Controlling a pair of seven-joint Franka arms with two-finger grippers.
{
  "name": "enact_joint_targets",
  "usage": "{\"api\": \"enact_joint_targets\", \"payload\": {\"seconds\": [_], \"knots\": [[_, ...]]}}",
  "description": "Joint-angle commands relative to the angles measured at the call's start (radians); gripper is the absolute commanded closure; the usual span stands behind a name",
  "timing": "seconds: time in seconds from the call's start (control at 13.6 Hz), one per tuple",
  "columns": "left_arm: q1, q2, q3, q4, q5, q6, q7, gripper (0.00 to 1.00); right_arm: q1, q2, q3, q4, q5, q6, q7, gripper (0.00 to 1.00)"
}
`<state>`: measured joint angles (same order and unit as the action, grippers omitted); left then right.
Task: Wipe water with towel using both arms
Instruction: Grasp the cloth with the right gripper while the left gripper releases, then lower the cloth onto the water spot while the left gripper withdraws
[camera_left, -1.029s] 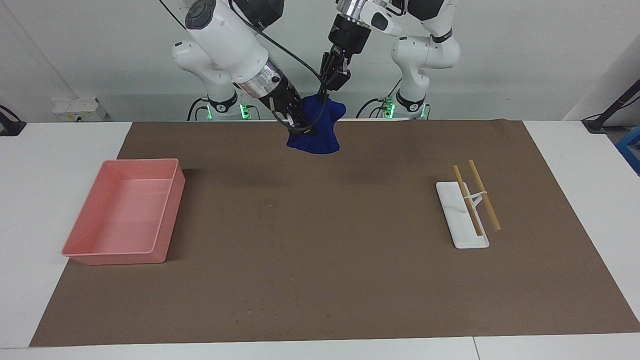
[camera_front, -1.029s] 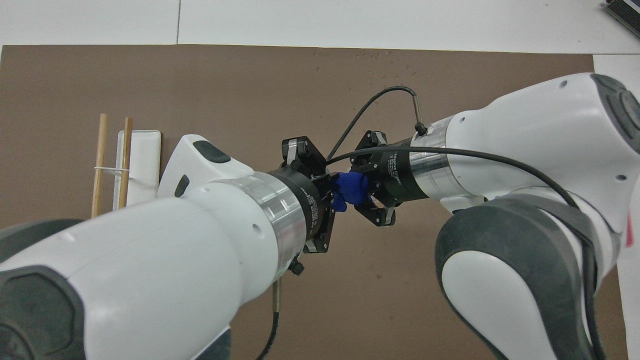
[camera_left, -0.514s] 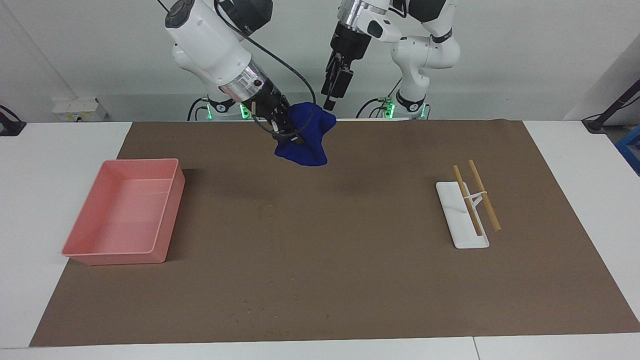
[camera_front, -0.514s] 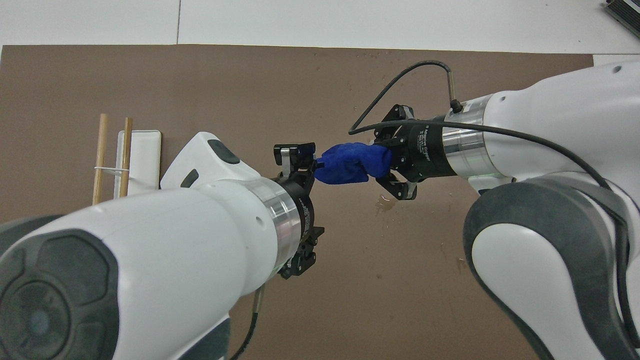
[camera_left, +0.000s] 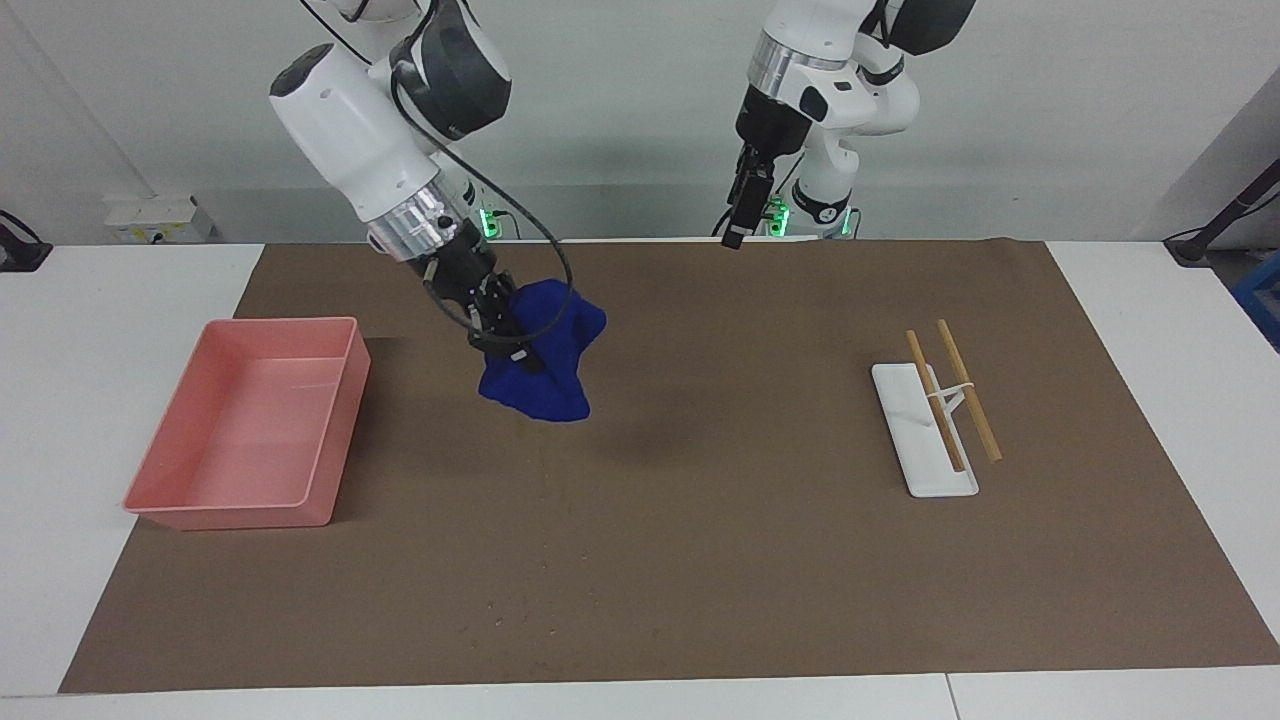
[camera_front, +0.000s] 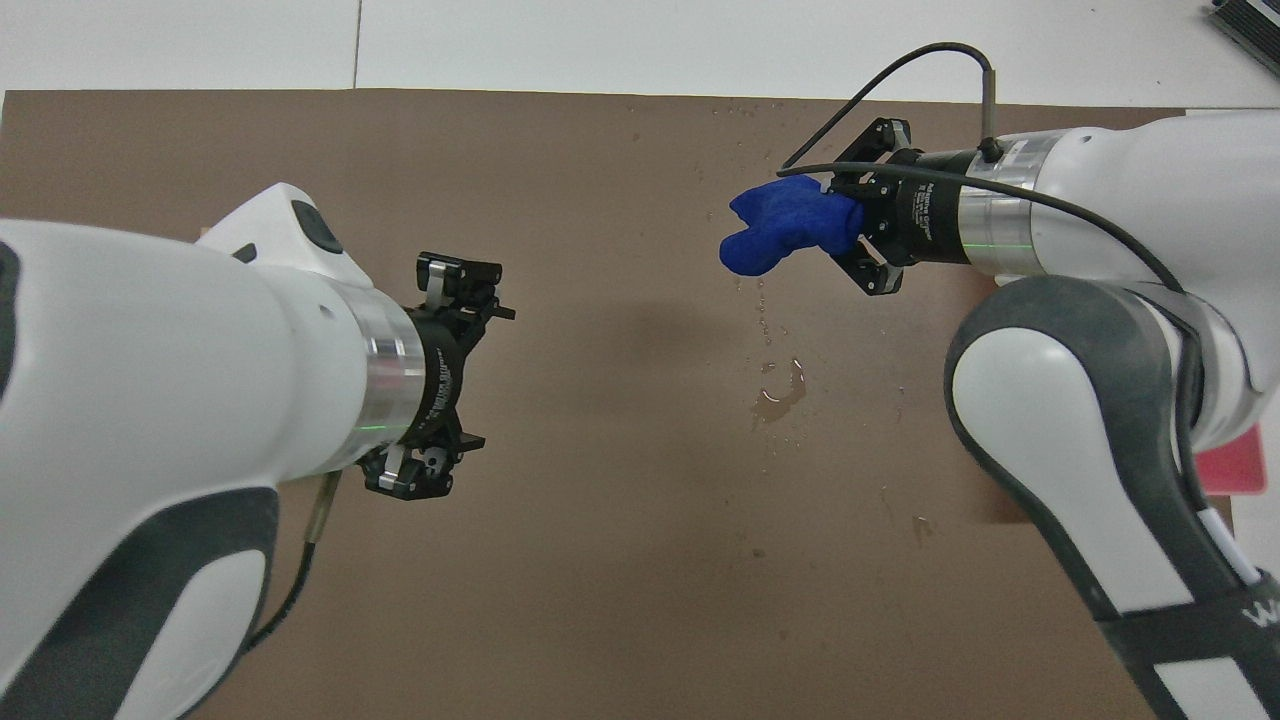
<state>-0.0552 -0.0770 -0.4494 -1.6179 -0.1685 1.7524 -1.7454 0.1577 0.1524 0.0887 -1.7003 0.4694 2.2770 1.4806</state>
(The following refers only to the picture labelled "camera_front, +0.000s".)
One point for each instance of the water puddle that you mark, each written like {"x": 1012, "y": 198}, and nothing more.
{"x": 780, "y": 395}

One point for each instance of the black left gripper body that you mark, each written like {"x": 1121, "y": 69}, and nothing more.
{"x": 445, "y": 370}

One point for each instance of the blue towel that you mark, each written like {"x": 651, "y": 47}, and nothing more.
{"x": 785, "y": 225}

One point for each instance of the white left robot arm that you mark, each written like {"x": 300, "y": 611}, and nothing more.
{"x": 150, "y": 400}

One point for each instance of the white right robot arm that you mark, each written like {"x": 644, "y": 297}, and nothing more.
{"x": 1090, "y": 420}

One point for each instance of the grey ribbed device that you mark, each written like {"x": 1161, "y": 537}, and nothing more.
{"x": 1250, "y": 20}

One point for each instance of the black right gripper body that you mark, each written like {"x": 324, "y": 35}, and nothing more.
{"x": 925, "y": 210}

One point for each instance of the pink plastic tray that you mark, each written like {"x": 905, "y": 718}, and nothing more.
{"x": 1235, "y": 465}

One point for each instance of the brown table mat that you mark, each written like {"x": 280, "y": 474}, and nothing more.
{"x": 620, "y": 520}

